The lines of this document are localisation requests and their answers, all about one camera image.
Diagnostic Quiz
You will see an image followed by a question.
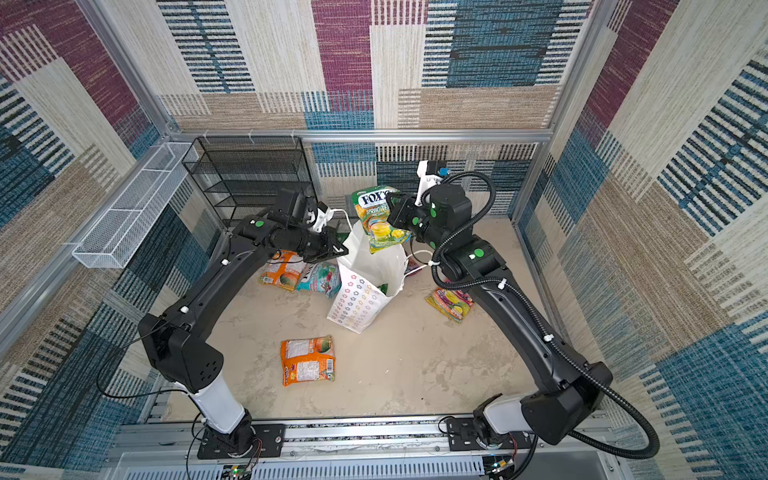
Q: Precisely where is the orange snack bag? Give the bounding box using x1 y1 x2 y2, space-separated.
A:
280 335 336 387
259 251 306 291

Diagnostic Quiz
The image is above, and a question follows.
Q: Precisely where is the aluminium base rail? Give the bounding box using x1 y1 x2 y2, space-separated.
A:
100 414 632 479

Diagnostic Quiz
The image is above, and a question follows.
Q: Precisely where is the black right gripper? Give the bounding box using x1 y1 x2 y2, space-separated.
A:
385 192 447 253

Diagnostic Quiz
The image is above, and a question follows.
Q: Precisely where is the teal candy bag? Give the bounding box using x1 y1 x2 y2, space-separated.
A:
296 262 341 299

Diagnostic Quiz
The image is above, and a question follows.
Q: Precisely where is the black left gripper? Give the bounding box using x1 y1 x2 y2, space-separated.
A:
289 227 350 264

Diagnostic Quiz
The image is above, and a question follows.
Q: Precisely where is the white wire mesh basket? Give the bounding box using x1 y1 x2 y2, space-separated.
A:
72 142 190 269

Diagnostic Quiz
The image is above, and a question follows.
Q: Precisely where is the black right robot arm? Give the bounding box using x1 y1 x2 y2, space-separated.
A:
386 184 613 445

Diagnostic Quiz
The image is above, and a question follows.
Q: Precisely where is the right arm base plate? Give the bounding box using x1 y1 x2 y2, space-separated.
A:
438 416 514 451

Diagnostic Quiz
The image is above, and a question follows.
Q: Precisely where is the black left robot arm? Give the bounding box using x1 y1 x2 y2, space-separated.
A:
138 209 349 458

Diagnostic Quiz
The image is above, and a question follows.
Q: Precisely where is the orange snack bag near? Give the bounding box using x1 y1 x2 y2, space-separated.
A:
280 335 336 387

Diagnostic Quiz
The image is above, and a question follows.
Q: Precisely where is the black wire shelf rack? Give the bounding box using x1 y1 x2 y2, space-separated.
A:
181 135 317 227

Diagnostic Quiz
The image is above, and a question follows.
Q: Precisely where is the orange Fox's fruits candy bag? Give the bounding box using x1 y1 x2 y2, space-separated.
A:
425 288 474 323

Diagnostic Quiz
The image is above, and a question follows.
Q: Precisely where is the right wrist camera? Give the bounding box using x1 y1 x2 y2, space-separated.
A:
415 160 449 206

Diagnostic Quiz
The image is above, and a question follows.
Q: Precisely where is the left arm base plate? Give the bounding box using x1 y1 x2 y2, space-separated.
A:
196 424 286 460

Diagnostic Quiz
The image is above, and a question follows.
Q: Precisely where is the orange snack bag far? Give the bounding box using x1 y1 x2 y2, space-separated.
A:
259 251 306 291

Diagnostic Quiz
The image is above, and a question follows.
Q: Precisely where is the black corrugated cable conduit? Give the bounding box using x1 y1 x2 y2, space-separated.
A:
419 171 661 460

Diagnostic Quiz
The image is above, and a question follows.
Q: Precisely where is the white paper bag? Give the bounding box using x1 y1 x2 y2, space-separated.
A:
327 221 409 334

